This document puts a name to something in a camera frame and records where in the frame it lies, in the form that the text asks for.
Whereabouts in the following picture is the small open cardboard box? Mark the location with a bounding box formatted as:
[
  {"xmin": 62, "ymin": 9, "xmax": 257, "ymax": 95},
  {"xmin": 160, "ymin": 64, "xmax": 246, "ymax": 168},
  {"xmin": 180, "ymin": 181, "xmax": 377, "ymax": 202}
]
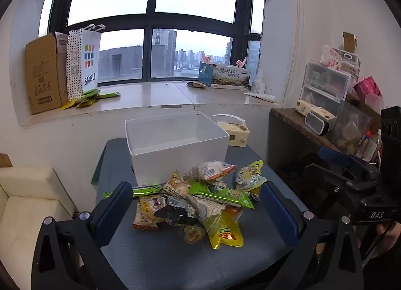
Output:
[{"xmin": 342, "ymin": 31, "xmax": 358, "ymax": 54}]

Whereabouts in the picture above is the pink floral box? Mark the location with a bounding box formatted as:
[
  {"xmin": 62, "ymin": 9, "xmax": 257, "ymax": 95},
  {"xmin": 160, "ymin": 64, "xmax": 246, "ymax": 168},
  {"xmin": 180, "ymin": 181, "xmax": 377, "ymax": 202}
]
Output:
[{"xmin": 320, "ymin": 45, "xmax": 343, "ymax": 69}]

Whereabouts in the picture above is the round jelly cup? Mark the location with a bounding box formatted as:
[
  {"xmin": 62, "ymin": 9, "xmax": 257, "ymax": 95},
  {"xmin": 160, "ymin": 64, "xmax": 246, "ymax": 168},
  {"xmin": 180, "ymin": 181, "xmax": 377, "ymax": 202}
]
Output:
[{"xmin": 183, "ymin": 225, "xmax": 207, "ymax": 244}]

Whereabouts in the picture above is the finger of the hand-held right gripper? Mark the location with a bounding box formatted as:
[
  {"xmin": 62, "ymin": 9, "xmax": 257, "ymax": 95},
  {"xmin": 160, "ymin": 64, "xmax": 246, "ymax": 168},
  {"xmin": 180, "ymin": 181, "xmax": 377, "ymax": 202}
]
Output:
[
  {"xmin": 319, "ymin": 147, "xmax": 381, "ymax": 181},
  {"xmin": 302, "ymin": 163, "xmax": 376, "ymax": 206}
]

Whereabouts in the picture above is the pale green snack packet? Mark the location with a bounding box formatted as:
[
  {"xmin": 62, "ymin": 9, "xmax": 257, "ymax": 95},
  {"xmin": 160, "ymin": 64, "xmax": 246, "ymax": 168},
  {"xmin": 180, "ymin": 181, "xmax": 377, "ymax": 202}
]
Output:
[{"xmin": 186, "ymin": 196, "xmax": 226, "ymax": 237}]

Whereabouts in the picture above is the blue paper bag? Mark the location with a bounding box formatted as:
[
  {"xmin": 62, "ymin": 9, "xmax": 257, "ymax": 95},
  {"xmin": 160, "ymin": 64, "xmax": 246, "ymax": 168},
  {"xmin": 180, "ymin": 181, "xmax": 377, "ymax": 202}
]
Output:
[{"xmin": 198, "ymin": 61, "xmax": 215, "ymax": 87}]

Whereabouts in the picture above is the large yellow snack packet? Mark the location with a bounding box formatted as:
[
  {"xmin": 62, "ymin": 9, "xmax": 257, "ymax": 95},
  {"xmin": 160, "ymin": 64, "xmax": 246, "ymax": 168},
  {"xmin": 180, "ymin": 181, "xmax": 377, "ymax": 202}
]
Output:
[{"xmin": 208, "ymin": 212, "xmax": 245, "ymax": 250}]

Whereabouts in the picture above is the beige packet purple print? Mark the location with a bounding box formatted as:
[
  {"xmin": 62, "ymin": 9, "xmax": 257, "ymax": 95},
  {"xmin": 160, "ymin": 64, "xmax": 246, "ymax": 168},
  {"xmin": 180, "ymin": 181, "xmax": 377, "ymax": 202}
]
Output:
[{"xmin": 132, "ymin": 194, "xmax": 168, "ymax": 232}]

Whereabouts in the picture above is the cream yellow tissue box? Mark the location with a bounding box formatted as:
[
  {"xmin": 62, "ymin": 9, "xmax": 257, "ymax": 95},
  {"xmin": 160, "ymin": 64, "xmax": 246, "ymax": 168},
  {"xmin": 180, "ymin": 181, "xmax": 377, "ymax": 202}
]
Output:
[{"xmin": 213, "ymin": 114, "xmax": 250, "ymax": 147}]

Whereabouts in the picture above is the white bun packet orange corner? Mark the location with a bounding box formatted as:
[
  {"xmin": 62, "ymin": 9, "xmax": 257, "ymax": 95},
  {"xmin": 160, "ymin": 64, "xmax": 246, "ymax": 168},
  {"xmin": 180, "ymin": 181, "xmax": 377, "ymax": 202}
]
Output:
[{"xmin": 188, "ymin": 160, "xmax": 236, "ymax": 181}]

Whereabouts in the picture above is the clear plastic container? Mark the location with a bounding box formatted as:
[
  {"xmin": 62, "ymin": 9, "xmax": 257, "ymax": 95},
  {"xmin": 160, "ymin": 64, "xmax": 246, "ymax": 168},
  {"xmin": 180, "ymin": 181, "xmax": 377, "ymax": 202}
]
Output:
[{"xmin": 331, "ymin": 100, "xmax": 373, "ymax": 153}]

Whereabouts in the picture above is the black white desk clock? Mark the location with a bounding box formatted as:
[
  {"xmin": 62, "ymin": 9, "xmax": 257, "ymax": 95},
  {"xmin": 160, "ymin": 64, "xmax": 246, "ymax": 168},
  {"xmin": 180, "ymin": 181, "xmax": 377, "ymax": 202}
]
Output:
[{"xmin": 304, "ymin": 111, "xmax": 329, "ymax": 136}]

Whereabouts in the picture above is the black window frame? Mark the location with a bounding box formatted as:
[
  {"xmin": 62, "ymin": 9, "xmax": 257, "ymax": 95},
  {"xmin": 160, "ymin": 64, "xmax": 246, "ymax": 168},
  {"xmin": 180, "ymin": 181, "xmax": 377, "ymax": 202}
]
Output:
[{"xmin": 47, "ymin": 0, "xmax": 265, "ymax": 85}]

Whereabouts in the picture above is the person's right hand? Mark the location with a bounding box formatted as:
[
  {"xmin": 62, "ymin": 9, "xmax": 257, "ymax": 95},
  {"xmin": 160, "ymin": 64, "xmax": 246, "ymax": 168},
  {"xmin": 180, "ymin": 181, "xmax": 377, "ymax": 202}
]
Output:
[{"xmin": 374, "ymin": 222, "xmax": 401, "ymax": 251}]

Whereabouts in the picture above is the cream leather sofa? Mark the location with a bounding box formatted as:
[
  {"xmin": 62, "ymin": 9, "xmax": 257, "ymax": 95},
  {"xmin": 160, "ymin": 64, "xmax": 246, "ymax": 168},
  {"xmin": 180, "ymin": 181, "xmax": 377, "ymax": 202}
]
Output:
[{"xmin": 0, "ymin": 166, "xmax": 76, "ymax": 290}]

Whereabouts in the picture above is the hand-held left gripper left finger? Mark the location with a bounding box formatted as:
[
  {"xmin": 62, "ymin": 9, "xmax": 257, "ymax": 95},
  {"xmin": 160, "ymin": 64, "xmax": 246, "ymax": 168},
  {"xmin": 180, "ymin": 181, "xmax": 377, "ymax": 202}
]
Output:
[{"xmin": 31, "ymin": 181, "xmax": 134, "ymax": 290}]

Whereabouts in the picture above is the white tube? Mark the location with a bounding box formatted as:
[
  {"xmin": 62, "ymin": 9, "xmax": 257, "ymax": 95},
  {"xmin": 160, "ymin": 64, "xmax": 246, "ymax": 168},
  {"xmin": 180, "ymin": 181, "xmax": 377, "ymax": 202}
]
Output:
[{"xmin": 244, "ymin": 91, "xmax": 276, "ymax": 102}]

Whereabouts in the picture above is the black snack packet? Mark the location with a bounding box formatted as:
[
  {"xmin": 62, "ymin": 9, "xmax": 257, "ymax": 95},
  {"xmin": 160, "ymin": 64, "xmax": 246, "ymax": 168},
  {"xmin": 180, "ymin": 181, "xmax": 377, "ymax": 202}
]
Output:
[{"xmin": 154, "ymin": 198, "xmax": 198, "ymax": 226}]

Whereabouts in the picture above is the clear plastic drawer unit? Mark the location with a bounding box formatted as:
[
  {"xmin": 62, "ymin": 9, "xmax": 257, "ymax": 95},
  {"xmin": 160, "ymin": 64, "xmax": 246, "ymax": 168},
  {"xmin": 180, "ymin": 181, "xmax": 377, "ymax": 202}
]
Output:
[{"xmin": 300, "ymin": 61, "xmax": 351, "ymax": 109}]

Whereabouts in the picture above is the dark wooden side table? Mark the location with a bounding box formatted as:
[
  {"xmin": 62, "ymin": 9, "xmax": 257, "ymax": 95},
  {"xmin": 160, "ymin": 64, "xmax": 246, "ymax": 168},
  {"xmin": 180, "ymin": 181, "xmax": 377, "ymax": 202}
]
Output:
[{"xmin": 269, "ymin": 108, "xmax": 381, "ymax": 184}]

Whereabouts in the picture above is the long green snack packet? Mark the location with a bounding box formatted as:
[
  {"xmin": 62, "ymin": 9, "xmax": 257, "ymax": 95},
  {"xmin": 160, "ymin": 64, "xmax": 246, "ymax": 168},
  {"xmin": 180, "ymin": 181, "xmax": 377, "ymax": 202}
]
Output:
[{"xmin": 188, "ymin": 181, "xmax": 255, "ymax": 210}]

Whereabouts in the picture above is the small green snack packet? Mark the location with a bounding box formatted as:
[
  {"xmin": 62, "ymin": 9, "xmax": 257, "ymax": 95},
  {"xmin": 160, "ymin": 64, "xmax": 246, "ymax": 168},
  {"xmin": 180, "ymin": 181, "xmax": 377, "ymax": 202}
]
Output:
[{"xmin": 102, "ymin": 184, "xmax": 163, "ymax": 198}]

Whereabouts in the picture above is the cream rectangular box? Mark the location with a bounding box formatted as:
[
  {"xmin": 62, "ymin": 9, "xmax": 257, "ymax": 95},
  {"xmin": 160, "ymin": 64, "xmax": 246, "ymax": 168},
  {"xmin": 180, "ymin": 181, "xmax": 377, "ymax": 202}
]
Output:
[{"xmin": 294, "ymin": 100, "xmax": 336, "ymax": 122}]

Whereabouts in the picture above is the clear bun packet orange label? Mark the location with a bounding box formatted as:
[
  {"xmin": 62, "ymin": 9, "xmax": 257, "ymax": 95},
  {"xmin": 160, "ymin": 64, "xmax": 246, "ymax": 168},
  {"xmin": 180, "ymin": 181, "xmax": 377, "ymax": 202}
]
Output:
[{"xmin": 162, "ymin": 171, "xmax": 191, "ymax": 198}]

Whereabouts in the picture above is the brown cardboard box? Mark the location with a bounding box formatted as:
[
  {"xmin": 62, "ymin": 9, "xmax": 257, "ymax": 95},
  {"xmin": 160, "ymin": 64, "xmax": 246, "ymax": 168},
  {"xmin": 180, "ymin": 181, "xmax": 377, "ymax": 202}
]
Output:
[{"xmin": 25, "ymin": 31, "xmax": 69, "ymax": 115}]

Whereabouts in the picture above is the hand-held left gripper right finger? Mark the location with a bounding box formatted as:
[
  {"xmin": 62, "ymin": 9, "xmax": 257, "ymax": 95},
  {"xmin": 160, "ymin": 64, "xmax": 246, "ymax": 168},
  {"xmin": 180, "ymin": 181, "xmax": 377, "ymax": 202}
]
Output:
[{"xmin": 262, "ymin": 181, "xmax": 367, "ymax": 290}]

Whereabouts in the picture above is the white dotted shopping bag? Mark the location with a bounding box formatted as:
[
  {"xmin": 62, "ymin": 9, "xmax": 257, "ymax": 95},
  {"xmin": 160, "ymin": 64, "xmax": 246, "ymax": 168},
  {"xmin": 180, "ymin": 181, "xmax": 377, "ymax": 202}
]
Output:
[{"xmin": 66, "ymin": 24, "xmax": 102, "ymax": 101}]

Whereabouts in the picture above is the pile of green packets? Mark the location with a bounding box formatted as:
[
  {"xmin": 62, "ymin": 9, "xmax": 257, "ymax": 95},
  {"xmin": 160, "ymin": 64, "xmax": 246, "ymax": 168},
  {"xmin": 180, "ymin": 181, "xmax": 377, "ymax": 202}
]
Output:
[{"xmin": 60, "ymin": 88, "xmax": 121, "ymax": 110}]

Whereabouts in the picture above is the landscape printed tissue box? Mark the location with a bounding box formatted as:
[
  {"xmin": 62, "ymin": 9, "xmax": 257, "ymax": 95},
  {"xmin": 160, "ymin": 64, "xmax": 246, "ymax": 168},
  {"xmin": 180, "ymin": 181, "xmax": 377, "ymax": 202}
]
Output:
[{"xmin": 211, "ymin": 64, "xmax": 252, "ymax": 90}]

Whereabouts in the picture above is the white rectangular box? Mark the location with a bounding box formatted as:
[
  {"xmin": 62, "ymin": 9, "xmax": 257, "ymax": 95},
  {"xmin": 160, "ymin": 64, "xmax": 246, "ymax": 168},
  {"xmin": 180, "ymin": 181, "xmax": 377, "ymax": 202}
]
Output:
[{"xmin": 125, "ymin": 110, "xmax": 231, "ymax": 186}]

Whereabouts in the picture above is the pink gift bag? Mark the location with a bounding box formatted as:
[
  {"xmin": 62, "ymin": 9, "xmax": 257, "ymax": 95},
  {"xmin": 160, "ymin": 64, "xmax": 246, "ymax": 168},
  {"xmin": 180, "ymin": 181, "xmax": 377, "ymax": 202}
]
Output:
[{"xmin": 353, "ymin": 76, "xmax": 384, "ymax": 113}]

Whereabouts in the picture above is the white plastic bottle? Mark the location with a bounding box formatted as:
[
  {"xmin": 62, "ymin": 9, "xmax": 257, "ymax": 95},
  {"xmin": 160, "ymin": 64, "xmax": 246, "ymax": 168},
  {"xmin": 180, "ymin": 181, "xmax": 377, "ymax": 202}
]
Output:
[{"xmin": 253, "ymin": 69, "xmax": 266, "ymax": 94}]

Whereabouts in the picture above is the yellow-green snack packet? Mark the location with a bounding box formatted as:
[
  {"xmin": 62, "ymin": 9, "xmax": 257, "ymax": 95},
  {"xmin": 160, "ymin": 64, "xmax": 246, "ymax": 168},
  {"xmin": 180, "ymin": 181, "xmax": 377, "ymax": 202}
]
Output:
[{"xmin": 234, "ymin": 160, "xmax": 267, "ymax": 192}]

